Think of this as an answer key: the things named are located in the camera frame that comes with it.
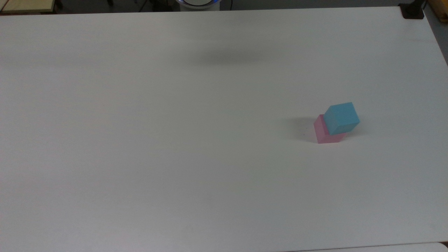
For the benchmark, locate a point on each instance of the blue foam cube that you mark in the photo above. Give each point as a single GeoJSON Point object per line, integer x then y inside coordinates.
{"type": "Point", "coordinates": [341, 117]}

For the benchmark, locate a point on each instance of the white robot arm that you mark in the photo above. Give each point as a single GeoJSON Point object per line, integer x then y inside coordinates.
{"type": "Point", "coordinates": [198, 4]}

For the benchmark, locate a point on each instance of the pink foam cube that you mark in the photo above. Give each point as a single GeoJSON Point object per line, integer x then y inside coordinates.
{"type": "Point", "coordinates": [320, 134]}

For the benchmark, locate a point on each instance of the light wooden board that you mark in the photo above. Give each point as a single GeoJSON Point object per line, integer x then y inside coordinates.
{"type": "Point", "coordinates": [28, 5]}

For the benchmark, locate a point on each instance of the wooden shelf edge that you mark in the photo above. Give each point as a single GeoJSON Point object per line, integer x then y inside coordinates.
{"type": "Point", "coordinates": [439, 8]}

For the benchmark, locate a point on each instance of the black camera clamp mount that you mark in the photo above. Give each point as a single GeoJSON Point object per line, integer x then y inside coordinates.
{"type": "Point", "coordinates": [413, 10]}

